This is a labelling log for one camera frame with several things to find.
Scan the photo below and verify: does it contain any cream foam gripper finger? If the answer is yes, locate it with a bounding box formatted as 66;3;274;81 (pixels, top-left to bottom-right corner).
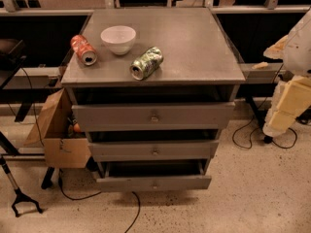
277;75;311;124

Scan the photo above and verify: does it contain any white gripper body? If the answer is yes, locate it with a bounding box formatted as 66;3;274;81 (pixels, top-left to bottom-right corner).
262;81;292;138

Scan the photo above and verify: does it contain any grey drawer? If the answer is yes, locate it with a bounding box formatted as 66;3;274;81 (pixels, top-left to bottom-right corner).
88;140;219;161
72;102;235;132
96;160;211;192

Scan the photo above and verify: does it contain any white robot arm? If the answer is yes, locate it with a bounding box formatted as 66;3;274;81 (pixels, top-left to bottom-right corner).
262;11;311;138

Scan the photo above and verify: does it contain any grey top drawer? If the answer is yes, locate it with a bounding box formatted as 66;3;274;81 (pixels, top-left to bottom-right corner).
72;102;235;132

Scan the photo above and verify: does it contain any grey bottom drawer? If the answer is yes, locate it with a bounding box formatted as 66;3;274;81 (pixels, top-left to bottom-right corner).
96;160;211;192

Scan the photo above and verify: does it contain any grey drawer cabinet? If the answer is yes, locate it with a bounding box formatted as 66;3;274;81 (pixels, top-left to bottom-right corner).
59;7;247;192

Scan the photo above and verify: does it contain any small cream foam piece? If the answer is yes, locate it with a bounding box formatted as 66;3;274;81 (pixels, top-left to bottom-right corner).
252;61;268;70

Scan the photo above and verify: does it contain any green soda can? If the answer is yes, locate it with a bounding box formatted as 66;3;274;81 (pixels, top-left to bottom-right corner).
129;47;164;81

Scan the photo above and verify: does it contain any white ceramic bowl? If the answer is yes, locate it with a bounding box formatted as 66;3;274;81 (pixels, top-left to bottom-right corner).
100;25;136;55

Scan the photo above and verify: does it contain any orange soda can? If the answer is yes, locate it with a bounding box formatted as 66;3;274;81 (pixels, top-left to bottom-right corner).
70;35;97;66

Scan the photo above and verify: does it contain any orange fruit in box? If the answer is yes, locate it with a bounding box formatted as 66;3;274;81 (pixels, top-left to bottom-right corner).
73;123;82;133

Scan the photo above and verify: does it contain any brown cardboard box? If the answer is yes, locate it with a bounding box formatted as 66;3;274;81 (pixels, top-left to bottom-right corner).
24;89;90;168

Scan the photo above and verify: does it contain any black grabber tool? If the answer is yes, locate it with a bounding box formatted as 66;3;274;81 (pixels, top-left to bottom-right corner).
0;155;43;217

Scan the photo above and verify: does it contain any black cable at right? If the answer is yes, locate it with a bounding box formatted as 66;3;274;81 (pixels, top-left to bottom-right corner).
231;63;298;150

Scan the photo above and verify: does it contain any black floor cable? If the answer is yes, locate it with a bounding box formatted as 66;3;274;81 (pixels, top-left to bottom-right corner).
57;168;142;233

